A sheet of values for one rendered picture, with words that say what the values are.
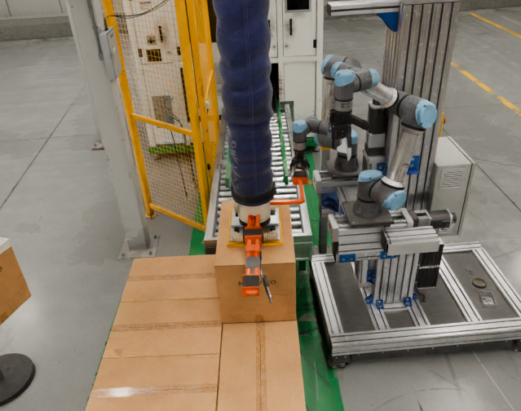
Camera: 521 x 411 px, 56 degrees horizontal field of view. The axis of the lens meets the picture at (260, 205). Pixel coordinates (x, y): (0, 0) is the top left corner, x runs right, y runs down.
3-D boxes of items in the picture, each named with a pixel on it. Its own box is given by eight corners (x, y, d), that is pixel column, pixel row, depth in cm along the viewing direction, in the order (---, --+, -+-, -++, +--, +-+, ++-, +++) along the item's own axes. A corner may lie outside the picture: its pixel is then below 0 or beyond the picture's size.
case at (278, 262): (227, 253, 311) (221, 201, 290) (289, 250, 310) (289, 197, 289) (221, 323, 261) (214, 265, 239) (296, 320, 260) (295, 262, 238)
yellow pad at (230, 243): (230, 210, 279) (229, 203, 276) (247, 210, 279) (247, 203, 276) (227, 247, 250) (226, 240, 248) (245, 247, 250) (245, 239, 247)
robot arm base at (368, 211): (377, 202, 263) (379, 186, 257) (386, 218, 250) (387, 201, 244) (350, 204, 262) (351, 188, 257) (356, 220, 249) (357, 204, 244)
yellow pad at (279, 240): (263, 209, 278) (262, 202, 276) (280, 209, 278) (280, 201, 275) (263, 246, 250) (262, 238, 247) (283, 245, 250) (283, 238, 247)
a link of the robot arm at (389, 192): (381, 200, 248) (418, 95, 227) (403, 213, 237) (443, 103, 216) (365, 201, 242) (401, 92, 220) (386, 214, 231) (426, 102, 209)
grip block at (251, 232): (244, 236, 242) (243, 226, 238) (263, 235, 241) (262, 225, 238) (243, 246, 235) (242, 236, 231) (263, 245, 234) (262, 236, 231)
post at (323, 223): (318, 249, 397) (320, 137, 343) (326, 249, 397) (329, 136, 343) (319, 254, 392) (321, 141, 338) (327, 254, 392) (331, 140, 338)
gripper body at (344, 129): (328, 133, 207) (328, 106, 200) (348, 131, 207) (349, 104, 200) (331, 141, 200) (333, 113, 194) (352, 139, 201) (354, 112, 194)
